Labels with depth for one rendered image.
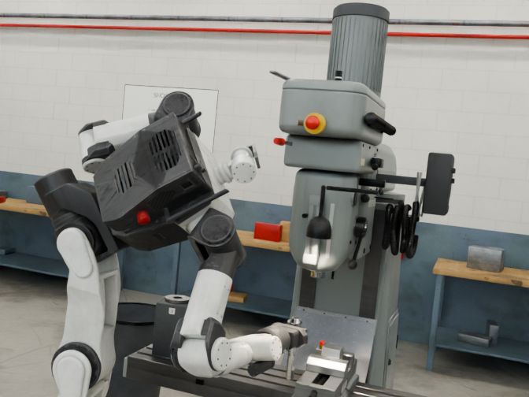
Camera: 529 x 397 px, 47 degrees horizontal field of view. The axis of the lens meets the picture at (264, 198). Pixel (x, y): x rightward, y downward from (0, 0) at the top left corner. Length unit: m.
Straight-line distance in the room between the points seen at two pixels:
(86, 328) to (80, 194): 0.38
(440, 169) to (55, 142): 6.20
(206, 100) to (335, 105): 5.09
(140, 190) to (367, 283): 1.10
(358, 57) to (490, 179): 4.09
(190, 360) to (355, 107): 0.82
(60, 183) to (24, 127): 6.35
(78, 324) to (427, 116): 4.85
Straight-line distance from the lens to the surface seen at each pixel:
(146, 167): 1.55
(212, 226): 1.50
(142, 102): 7.16
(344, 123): 1.74
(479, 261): 5.63
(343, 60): 2.16
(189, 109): 1.73
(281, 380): 2.08
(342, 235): 1.88
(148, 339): 3.74
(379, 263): 2.32
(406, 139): 6.16
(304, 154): 1.85
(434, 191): 2.11
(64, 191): 1.75
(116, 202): 1.59
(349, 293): 2.36
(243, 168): 1.62
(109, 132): 1.79
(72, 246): 1.73
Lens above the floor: 1.64
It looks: 3 degrees down
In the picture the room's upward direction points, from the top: 6 degrees clockwise
